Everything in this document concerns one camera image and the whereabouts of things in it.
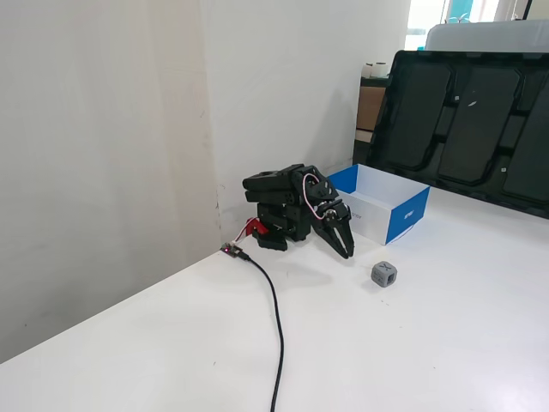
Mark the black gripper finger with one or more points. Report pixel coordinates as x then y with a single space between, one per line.
332 240
346 236

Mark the gray block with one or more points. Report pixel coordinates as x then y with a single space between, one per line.
384 273

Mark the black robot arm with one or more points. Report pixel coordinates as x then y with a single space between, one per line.
274 193

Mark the blue white cardboard box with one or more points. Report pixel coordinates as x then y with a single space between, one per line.
386 206

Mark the brown cardboard box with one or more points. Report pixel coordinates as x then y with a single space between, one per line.
369 111

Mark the red clamp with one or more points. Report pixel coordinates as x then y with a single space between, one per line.
254 226

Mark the small controller board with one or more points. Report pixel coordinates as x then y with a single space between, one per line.
231 250

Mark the black plastic tray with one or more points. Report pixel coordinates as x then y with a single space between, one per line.
467 129

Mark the white plastic container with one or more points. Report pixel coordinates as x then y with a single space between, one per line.
484 36

